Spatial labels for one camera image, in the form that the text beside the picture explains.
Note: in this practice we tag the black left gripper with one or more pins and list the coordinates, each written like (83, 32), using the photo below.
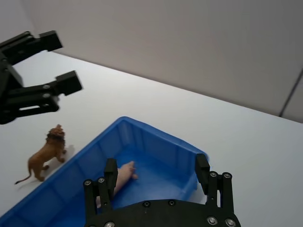
(6, 80)

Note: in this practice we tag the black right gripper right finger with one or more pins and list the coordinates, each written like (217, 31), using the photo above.
(216, 189)

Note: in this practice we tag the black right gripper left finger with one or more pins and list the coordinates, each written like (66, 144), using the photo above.
(107, 184)

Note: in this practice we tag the pink toy pig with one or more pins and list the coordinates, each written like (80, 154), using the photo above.
(124, 177)

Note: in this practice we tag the blue plastic bin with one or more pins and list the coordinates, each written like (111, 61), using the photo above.
(154, 151)

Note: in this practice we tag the brown toy lion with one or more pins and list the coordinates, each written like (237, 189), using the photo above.
(43, 156)

